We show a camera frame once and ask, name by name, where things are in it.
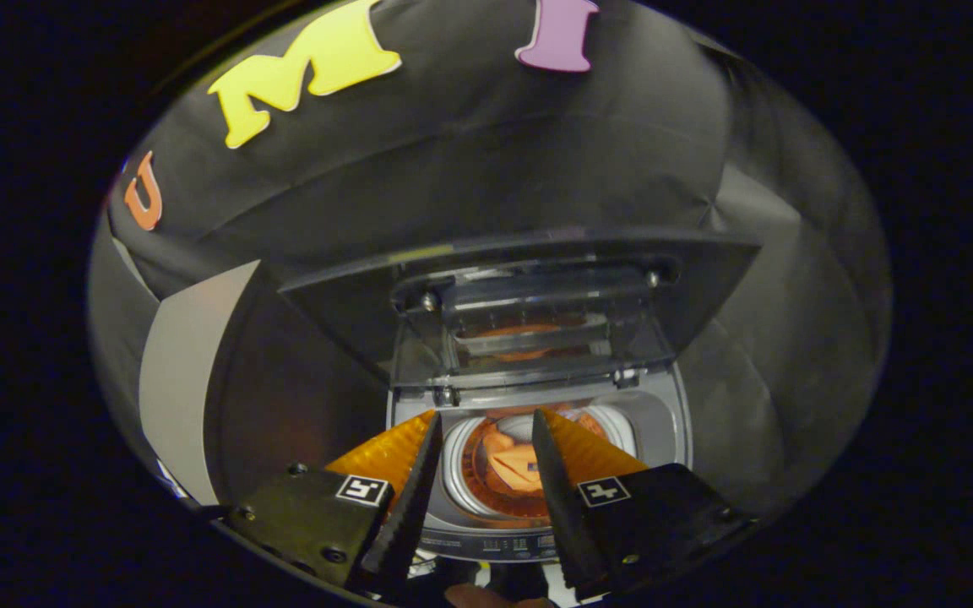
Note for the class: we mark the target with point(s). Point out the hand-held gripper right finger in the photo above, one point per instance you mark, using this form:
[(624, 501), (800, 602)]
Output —
[(562, 515)]

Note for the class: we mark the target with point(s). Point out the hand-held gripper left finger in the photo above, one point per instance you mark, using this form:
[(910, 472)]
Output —
[(406, 515)]

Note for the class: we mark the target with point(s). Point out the yellow polo shirt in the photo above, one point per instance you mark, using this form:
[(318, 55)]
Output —
[(513, 471)]

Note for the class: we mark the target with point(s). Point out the black backdrop cloth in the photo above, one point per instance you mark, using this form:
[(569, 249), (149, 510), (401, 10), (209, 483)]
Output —
[(495, 143)]

